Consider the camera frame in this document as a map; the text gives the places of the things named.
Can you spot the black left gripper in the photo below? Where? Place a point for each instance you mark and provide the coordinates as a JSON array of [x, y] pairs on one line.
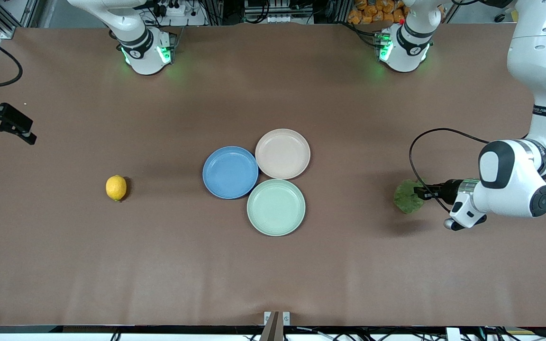
[[449, 188]]

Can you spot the green lettuce leaf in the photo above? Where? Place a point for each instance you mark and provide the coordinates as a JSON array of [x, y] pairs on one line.
[[404, 202]]

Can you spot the yellow lemon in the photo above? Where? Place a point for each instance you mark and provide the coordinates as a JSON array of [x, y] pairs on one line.
[[116, 187]]

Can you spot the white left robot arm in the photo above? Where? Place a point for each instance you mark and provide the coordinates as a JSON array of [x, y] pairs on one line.
[[514, 189]]

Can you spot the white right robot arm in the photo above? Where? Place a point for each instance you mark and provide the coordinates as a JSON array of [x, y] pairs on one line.
[[142, 57]]

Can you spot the beige plate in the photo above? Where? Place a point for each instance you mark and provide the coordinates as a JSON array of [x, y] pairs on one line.
[[282, 154]]

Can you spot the light green plate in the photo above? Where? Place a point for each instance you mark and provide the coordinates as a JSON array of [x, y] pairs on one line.
[[276, 207]]

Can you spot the brown table cover sheet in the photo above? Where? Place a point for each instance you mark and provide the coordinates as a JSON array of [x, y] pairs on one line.
[[112, 260]]

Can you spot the orange snack bag pile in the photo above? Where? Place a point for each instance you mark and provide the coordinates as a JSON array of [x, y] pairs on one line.
[[368, 12]]

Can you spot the white power strip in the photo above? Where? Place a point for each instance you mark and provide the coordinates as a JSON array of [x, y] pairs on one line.
[[178, 10]]

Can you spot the blue plate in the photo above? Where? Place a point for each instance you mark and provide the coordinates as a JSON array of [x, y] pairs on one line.
[[230, 173]]

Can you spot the small metal edge bracket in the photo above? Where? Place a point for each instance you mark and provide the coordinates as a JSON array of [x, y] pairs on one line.
[[267, 317]]

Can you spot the grey camera pole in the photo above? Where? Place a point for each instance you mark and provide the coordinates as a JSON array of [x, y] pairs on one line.
[[273, 331]]

